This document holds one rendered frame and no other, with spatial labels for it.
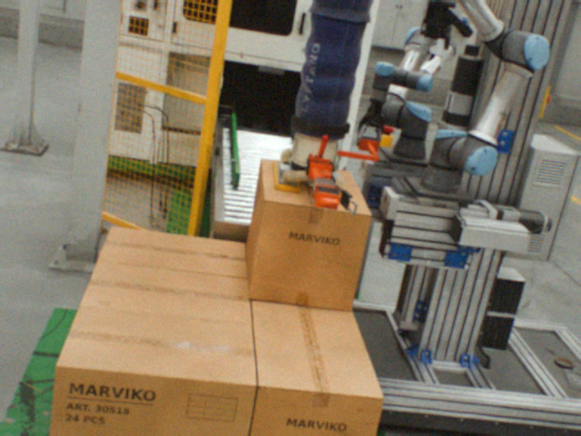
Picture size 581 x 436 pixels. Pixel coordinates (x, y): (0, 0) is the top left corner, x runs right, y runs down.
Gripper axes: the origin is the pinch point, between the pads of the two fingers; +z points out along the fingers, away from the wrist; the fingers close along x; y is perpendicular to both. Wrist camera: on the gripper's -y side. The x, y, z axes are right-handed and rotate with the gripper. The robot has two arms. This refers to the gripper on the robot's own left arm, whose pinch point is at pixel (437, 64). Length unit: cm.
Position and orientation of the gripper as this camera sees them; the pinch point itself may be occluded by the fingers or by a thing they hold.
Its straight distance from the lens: 264.8
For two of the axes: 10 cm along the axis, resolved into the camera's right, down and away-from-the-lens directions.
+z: -1.7, 9.3, 3.1
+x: 0.9, 3.3, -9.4
